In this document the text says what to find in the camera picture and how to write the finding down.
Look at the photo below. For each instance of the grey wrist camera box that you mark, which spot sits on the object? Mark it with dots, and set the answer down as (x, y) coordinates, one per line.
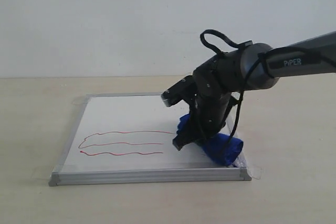
(184, 90)

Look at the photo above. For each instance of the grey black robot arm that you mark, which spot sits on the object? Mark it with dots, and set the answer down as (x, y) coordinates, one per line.
(239, 68)

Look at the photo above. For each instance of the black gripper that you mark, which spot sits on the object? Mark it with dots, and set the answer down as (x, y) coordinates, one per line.
(208, 116)

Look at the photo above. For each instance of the white board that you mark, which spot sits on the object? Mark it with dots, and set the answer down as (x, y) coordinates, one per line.
(127, 138)

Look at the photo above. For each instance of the blue cloth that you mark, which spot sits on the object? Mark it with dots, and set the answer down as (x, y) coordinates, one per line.
(222, 149)

